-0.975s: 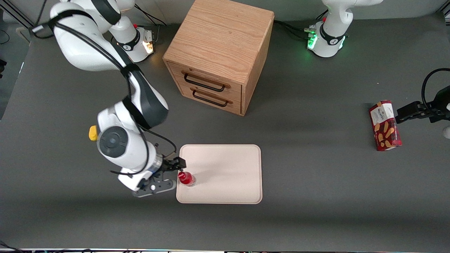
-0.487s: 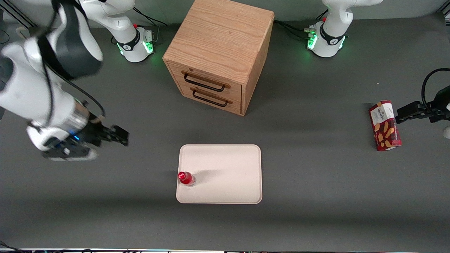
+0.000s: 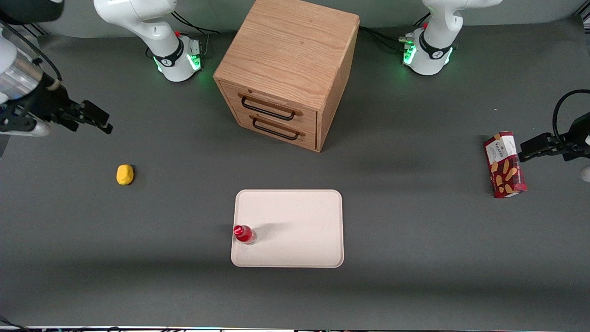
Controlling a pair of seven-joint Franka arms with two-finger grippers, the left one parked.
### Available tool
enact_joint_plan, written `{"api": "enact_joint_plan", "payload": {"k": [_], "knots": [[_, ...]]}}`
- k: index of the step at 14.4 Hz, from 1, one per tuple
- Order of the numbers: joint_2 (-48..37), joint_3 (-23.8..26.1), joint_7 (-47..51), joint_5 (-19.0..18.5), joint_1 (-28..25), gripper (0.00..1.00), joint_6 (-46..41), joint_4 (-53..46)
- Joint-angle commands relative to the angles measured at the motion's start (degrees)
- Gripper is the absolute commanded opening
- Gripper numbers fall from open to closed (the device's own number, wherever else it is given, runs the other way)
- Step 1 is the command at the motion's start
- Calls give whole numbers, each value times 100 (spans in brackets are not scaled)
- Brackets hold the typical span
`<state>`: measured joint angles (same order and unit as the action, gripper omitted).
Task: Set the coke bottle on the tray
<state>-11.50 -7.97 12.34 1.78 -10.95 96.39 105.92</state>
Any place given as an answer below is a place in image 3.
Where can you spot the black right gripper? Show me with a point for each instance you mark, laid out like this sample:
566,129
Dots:
47,102

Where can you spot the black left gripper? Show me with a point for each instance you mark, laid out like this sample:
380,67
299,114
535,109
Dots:
579,134

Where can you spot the red-capped coke bottle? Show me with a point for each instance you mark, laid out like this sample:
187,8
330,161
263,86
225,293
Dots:
242,232

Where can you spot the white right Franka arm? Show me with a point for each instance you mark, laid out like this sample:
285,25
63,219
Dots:
138,18

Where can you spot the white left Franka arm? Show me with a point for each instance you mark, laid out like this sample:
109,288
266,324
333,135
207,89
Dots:
433,50

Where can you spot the beige rectangular tray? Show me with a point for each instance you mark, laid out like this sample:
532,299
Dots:
299,230

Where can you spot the red tartan shortbread box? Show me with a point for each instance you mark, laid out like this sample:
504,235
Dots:
504,173

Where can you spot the yellow lemon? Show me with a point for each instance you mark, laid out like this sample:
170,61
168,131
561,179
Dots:
124,175

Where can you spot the wooden drawer front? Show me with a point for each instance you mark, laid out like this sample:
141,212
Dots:
311,138
228,94

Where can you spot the wooden two-drawer cabinet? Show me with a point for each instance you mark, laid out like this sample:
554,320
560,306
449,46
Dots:
286,50

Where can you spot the black metal frame rail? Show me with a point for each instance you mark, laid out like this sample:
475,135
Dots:
37,30
586,16

